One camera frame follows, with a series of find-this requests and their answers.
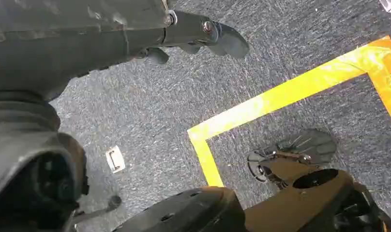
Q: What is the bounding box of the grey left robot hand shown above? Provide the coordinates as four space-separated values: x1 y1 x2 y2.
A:
0 0 250 232

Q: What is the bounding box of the silver floor socket plate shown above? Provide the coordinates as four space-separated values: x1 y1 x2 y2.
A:
105 145 127 174

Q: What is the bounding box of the black robot knee cover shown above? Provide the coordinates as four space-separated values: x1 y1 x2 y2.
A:
112 187 248 232

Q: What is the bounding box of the yellow floor tape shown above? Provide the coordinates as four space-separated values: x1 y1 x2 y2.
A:
187 35 391 189

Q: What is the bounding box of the black robot foot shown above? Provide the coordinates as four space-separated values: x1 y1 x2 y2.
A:
246 129 338 184

